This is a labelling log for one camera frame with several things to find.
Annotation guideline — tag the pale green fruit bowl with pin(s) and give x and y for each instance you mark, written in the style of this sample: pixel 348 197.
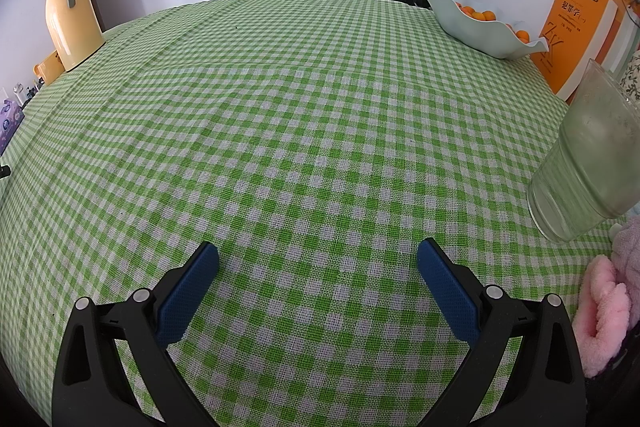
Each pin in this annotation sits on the pale green fruit bowl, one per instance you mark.
pixel 470 32

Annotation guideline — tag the orange textbook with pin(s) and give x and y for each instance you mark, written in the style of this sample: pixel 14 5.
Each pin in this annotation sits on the orange textbook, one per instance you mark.
pixel 620 7
pixel 565 37

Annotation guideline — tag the grey pink fluffy cloth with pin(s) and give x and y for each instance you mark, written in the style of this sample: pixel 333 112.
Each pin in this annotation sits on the grey pink fluffy cloth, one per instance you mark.
pixel 629 244

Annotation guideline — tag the person's right forearm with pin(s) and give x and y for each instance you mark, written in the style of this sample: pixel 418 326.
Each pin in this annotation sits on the person's right forearm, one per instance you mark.
pixel 602 297

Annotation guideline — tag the floral print ceramic jar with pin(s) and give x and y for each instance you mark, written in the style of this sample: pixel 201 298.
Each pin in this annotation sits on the floral print ceramic jar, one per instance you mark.
pixel 632 77

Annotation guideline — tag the yellow thermos jug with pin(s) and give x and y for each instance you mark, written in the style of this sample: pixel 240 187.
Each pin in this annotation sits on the yellow thermos jug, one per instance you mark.
pixel 70 27

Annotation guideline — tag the yellow ceramic cup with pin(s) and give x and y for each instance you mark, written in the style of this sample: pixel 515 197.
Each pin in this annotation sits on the yellow ceramic cup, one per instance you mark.
pixel 50 69

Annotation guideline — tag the pile of oranges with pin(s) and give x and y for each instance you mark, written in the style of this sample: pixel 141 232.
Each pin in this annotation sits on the pile of oranges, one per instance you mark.
pixel 482 14

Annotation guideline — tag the green checked tablecloth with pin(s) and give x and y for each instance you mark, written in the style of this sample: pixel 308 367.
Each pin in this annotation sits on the green checked tablecloth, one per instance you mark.
pixel 310 132

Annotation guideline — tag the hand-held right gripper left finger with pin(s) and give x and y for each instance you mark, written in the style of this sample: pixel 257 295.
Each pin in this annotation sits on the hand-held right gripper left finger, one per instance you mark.
pixel 187 292

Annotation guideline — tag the purple tissue pack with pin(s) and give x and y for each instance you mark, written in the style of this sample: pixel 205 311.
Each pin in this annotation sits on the purple tissue pack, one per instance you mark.
pixel 10 124

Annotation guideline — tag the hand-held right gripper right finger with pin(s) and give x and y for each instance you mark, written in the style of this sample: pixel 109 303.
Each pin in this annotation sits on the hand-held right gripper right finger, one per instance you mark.
pixel 450 297

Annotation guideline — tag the clear glass cup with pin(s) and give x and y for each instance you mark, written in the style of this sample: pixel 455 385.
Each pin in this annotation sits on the clear glass cup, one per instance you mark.
pixel 580 167

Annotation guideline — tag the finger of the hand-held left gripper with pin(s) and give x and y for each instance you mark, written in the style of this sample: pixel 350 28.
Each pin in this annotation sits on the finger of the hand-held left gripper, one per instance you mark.
pixel 4 171

